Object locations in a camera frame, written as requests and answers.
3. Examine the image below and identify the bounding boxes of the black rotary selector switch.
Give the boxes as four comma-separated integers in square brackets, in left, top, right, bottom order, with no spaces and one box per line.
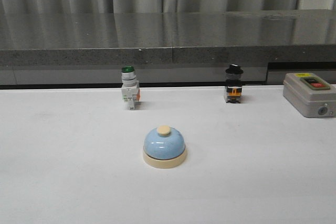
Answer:
[224,64,244,103]

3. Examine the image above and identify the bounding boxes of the green push button switch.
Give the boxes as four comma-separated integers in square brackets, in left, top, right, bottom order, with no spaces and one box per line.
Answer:
[121,66,140,110]

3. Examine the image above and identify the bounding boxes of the grey power switch box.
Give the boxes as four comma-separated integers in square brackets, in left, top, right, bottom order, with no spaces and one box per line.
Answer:
[283,72,335,118]

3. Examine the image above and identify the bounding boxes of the blue and cream call bell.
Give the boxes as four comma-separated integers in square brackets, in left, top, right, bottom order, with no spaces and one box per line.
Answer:
[143,125,187,169]

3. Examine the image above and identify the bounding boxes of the grey stone counter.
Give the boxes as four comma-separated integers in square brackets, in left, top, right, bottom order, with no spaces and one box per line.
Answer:
[1,9,335,88]

